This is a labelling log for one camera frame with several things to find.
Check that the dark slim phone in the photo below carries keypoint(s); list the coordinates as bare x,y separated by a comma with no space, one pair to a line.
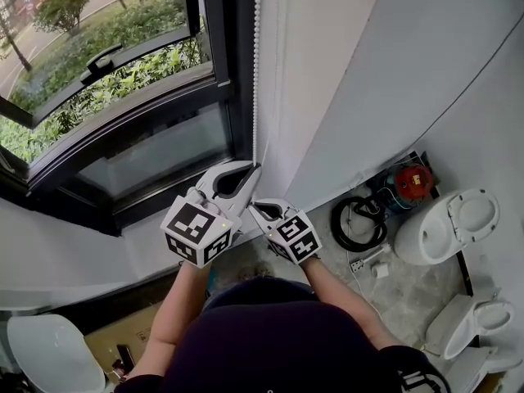
125,358

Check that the white egg-shaped toilet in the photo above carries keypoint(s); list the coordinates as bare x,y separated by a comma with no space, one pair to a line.
417,240

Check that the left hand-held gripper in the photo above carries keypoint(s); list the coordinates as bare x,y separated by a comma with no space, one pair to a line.
192,227

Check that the black framed window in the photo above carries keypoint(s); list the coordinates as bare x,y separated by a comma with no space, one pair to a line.
221,35

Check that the red capped white bottle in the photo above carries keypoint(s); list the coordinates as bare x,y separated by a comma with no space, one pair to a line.
119,371

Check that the person's left forearm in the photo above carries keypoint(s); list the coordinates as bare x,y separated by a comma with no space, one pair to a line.
176,313

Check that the red and blue vacuum cleaner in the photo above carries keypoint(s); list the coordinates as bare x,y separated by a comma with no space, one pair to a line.
413,180

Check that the white power strip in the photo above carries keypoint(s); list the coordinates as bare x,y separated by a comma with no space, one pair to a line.
356,265

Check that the large cardboard box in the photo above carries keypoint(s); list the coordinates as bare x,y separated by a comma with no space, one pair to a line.
110,334

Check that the teal cloth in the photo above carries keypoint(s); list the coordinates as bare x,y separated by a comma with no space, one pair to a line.
211,283

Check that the person's right forearm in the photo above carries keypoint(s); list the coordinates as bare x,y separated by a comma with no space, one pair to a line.
344,301

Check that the person's dark shirt torso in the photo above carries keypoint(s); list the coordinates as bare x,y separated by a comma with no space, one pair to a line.
278,350

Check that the person's shoe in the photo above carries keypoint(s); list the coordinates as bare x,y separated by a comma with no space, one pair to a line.
254,270

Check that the white floor toilet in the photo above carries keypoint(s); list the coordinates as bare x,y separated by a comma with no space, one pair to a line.
483,367
454,330

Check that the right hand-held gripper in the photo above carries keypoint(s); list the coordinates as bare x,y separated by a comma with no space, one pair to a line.
294,238

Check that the person's jeans leg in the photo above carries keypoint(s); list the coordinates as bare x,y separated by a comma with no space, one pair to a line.
217,297

